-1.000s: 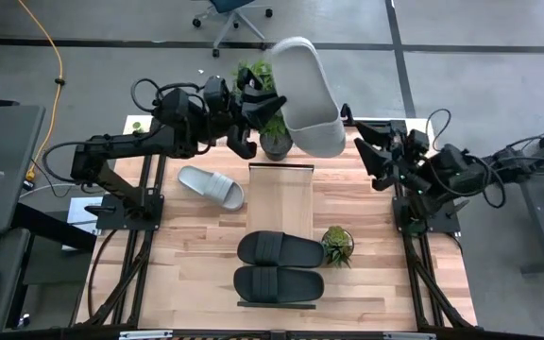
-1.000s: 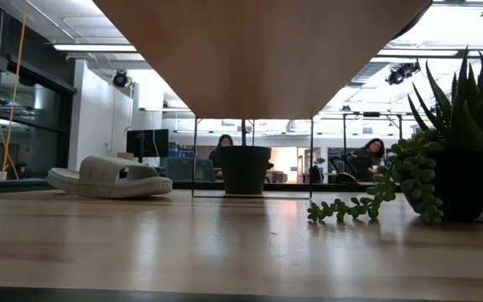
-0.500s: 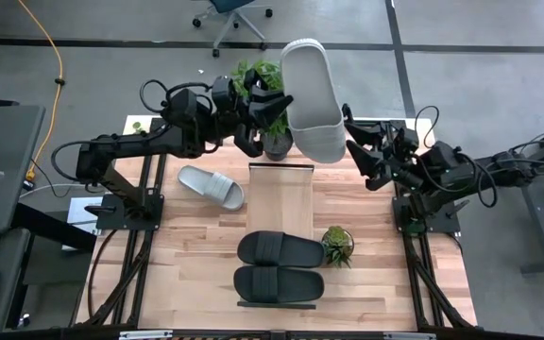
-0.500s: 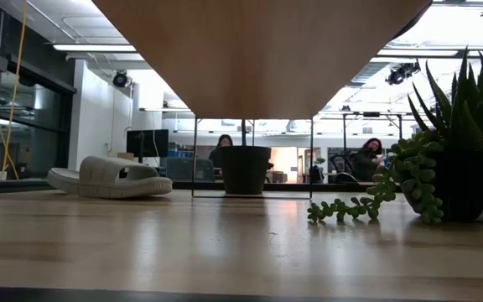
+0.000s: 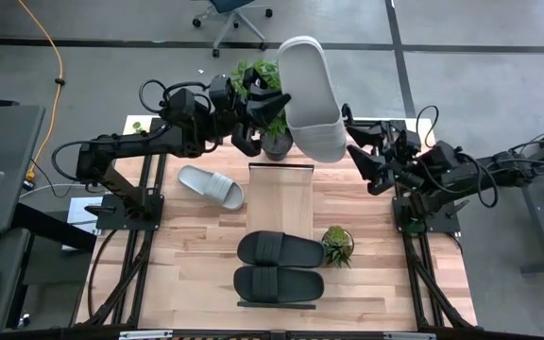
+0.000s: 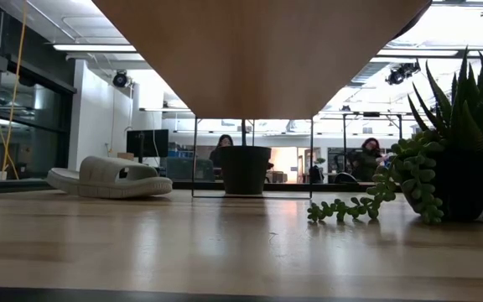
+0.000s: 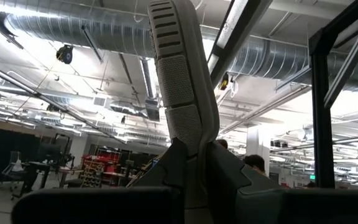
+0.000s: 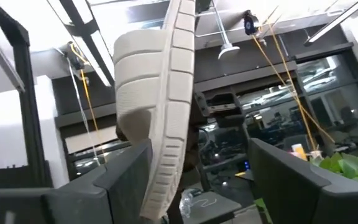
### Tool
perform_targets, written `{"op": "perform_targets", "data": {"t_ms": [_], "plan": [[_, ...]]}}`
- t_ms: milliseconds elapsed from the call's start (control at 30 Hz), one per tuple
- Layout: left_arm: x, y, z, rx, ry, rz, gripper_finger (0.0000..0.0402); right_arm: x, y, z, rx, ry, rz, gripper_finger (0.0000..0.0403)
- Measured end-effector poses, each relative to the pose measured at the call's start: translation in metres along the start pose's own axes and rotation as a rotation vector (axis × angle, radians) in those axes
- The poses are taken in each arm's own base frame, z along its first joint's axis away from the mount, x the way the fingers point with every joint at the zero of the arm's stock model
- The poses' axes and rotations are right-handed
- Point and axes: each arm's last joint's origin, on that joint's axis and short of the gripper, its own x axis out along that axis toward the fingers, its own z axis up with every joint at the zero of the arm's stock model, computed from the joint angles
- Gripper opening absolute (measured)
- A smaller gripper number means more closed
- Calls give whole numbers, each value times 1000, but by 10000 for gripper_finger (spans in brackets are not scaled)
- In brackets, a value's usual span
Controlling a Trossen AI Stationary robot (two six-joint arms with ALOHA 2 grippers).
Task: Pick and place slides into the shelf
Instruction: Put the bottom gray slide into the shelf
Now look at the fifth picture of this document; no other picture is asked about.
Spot white paper sheet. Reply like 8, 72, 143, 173
61, 196, 104, 251

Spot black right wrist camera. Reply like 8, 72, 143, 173
393, 129, 422, 161

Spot grey slide sandal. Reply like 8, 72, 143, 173
276, 35, 348, 164
177, 164, 246, 213

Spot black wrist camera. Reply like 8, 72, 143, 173
208, 74, 234, 113
393, 129, 422, 161

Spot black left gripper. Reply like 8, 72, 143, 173
212, 67, 293, 159

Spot black side desk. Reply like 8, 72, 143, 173
0, 104, 46, 237

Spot wooden shelf with black frame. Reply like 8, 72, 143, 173
236, 161, 317, 311

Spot succulent plant in dark pot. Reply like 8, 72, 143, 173
321, 225, 356, 269

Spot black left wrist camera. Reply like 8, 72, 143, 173
208, 74, 234, 113

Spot black metal rig frame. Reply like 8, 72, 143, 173
76, 103, 479, 332

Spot silver metal bracket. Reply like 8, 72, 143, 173
382, 331, 437, 340
118, 329, 174, 340

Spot yellow cable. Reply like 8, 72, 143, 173
15, 0, 65, 179

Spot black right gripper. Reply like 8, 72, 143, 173
342, 120, 424, 196

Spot black slide sandal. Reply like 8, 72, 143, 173
232, 264, 326, 304
236, 229, 326, 269

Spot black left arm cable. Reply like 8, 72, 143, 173
50, 140, 94, 184

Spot blue office chair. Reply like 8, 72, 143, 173
191, 0, 274, 59

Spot leafy green potted plant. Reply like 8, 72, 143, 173
229, 59, 297, 162

